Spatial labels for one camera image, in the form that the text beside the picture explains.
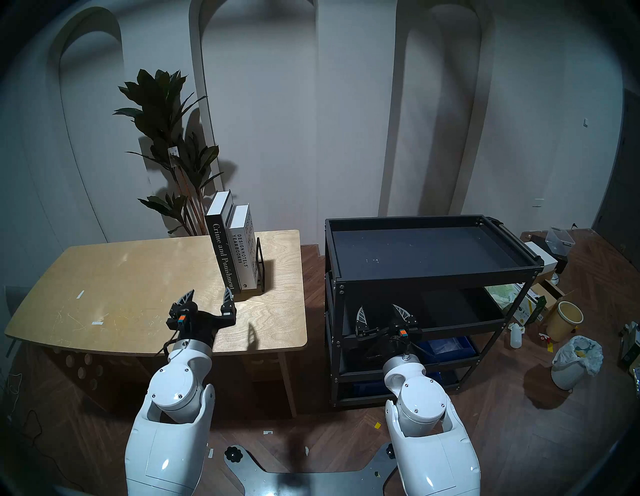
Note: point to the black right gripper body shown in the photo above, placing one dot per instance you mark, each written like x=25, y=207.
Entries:
x=387, y=340

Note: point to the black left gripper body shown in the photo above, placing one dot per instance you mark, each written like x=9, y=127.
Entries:
x=202, y=325

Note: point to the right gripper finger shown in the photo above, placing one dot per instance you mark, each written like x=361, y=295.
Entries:
x=361, y=320
x=405, y=317

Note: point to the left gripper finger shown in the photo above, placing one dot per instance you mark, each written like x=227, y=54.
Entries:
x=187, y=299
x=228, y=301

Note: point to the black Crime and Punishment book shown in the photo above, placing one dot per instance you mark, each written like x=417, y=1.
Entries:
x=220, y=245

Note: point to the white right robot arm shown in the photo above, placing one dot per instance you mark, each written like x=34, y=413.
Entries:
x=425, y=405

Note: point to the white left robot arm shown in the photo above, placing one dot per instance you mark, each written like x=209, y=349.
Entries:
x=175, y=390

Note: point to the light wooden table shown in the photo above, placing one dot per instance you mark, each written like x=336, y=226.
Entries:
x=150, y=285

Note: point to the blue plastic bin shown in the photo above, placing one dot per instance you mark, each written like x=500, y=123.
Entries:
x=447, y=347

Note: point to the white Design Hotels yearbook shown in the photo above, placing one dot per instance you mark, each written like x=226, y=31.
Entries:
x=244, y=250

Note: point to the black three-shelf utility cart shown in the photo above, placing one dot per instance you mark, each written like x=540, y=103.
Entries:
x=425, y=255

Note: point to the green white plastic bag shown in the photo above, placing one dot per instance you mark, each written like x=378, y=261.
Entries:
x=505, y=296

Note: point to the black star knob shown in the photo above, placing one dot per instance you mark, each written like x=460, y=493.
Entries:
x=390, y=451
x=233, y=454

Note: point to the small white bottle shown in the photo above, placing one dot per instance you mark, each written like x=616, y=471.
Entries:
x=516, y=337

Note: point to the open cardboard box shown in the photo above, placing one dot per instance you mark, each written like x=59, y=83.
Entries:
x=547, y=295

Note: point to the white box beside cart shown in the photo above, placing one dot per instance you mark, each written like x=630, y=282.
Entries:
x=542, y=255

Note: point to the pale yellow bucket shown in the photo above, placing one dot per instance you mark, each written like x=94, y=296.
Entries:
x=562, y=322

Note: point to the clear plastic storage box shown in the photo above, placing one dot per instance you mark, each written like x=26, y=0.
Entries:
x=560, y=241

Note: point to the tall dark green plant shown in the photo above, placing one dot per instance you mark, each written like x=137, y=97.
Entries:
x=165, y=125

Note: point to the white trash bag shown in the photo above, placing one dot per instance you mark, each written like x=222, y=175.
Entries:
x=577, y=360

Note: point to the dark green carton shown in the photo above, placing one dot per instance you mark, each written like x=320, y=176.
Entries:
x=631, y=347

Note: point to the grey metal robot base plate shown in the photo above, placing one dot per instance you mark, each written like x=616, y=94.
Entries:
x=300, y=482

